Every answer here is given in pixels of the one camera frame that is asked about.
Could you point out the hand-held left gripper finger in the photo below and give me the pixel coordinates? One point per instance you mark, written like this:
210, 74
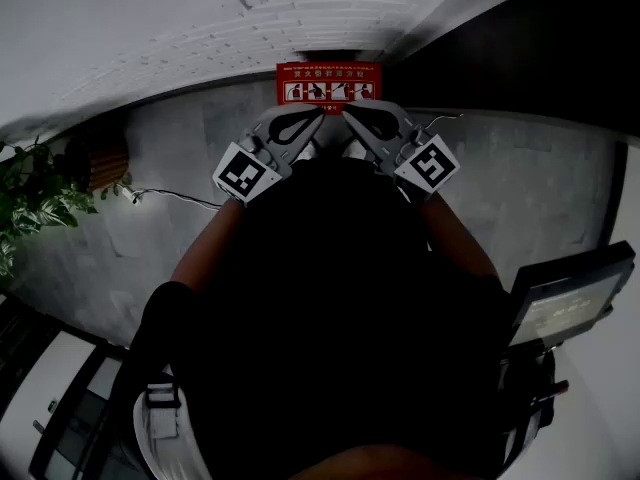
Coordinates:
306, 129

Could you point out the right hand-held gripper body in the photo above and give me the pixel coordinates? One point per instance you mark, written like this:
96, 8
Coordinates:
425, 164

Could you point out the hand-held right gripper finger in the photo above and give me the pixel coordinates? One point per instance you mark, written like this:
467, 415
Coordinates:
367, 118

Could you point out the white power strip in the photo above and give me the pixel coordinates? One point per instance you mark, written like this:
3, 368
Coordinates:
131, 194

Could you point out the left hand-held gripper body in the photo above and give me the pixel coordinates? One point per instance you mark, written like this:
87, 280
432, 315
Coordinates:
248, 170

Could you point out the black monitor screen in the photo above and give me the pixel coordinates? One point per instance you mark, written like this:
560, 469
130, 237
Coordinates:
570, 300

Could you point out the green leafy plant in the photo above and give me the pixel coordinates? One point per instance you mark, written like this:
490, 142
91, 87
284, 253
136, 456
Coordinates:
30, 203

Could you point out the person's right forearm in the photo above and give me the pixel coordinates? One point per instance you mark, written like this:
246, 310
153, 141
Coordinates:
457, 238

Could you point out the black framed glass door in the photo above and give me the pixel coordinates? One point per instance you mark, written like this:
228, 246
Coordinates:
65, 393

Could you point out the red fire extinguisher box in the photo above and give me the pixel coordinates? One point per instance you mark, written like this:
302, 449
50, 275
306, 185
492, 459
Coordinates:
330, 79

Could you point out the person's black shirt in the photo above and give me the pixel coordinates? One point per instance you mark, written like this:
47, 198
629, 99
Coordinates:
335, 308

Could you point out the brown slatted plant pot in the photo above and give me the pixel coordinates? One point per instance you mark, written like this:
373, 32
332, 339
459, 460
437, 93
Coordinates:
107, 164

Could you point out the person's left forearm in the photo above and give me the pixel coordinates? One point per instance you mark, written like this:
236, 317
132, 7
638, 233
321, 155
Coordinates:
212, 240

